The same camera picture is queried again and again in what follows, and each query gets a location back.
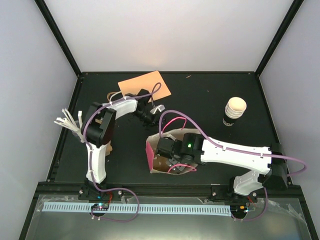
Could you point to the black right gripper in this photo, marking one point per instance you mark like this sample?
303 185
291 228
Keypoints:
178 166

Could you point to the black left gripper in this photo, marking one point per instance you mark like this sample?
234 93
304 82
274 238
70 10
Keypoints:
153 122

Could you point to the cream cakes paper bag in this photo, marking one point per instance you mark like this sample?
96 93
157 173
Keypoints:
175 134

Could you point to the brown pulp cup carriers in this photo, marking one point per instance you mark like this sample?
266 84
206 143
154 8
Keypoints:
108 149

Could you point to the stack of paper cups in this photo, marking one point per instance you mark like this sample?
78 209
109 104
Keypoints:
233 110

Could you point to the white straws bundle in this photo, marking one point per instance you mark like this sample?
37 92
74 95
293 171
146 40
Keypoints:
69 123

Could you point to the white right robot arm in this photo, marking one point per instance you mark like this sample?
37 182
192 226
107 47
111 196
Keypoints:
191 149

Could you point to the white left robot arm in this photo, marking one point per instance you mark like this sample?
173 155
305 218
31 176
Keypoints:
99 125

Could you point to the plain brown paper bag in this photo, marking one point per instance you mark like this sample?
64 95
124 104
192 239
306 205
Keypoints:
146 81

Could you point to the light blue cable duct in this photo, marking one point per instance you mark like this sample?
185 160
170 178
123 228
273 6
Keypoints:
120 208

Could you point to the black frame post left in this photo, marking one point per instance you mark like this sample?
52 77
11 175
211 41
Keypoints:
47 15

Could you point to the black frame post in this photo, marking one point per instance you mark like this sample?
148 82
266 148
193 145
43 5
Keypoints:
47 15
283 27

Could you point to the black frame post right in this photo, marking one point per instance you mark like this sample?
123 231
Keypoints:
283 27

